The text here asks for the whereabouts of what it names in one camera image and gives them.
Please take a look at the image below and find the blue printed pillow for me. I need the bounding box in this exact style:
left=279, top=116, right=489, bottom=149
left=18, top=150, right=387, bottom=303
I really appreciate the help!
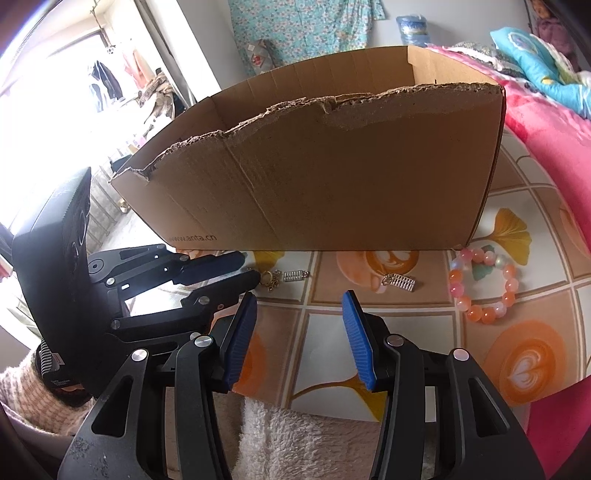
left=489, top=27, right=591, bottom=118

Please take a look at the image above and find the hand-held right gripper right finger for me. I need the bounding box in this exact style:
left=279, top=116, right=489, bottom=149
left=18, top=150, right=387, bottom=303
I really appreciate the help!
left=342, top=290, right=546, bottom=480

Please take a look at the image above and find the pale patterned quilt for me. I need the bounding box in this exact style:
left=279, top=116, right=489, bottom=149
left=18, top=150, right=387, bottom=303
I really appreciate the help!
left=450, top=41, right=509, bottom=70

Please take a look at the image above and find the teal floral hanging cloth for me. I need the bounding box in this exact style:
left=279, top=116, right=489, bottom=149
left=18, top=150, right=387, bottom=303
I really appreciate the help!
left=228, top=0, right=385, bottom=65

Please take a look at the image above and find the pile of clothes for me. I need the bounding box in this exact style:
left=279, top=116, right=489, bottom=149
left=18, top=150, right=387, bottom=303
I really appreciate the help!
left=139, top=69, right=178, bottom=125

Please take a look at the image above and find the pink orange bead bracelet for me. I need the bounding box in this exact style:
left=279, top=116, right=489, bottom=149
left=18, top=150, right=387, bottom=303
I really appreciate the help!
left=448, top=247, right=520, bottom=325

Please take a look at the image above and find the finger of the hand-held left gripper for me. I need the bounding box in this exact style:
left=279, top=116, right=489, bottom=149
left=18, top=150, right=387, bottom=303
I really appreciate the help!
left=90, top=244, right=244, bottom=289
left=111, top=270, right=262, bottom=331

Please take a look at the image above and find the brown cardboard box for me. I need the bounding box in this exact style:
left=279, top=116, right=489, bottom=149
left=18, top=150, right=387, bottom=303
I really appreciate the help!
left=109, top=45, right=506, bottom=252

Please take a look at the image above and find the pink fleece blanket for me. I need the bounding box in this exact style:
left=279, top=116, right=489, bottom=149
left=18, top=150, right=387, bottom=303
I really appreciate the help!
left=425, top=44, right=591, bottom=480

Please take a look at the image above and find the person's left forearm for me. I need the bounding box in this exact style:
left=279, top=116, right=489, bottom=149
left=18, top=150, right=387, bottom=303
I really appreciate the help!
left=0, top=351, right=100, bottom=437

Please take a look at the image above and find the white fluffy fleece cloth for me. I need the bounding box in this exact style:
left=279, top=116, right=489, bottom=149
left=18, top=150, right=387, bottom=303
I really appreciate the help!
left=210, top=392, right=384, bottom=480

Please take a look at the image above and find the pink hanging garment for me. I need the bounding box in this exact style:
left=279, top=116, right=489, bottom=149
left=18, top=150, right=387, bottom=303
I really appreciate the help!
left=122, top=48, right=153, bottom=88

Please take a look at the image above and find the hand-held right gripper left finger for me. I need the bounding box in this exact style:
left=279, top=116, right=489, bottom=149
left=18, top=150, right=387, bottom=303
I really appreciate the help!
left=58, top=291, right=258, bottom=480

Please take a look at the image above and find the patterned grey cushion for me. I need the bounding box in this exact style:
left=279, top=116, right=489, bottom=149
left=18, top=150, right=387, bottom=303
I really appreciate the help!
left=243, top=39, right=275, bottom=77

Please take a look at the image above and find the blue water jug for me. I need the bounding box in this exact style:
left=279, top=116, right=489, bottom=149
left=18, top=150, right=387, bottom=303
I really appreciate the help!
left=396, top=15, right=429, bottom=47

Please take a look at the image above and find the coffee and leaf print tablecloth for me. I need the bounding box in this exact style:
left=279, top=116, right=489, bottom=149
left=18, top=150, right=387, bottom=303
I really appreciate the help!
left=171, top=124, right=591, bottom=423

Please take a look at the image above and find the dark hanging garment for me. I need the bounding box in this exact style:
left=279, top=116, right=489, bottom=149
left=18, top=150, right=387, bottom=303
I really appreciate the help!
left=88, top=60, right=123, bottom=112

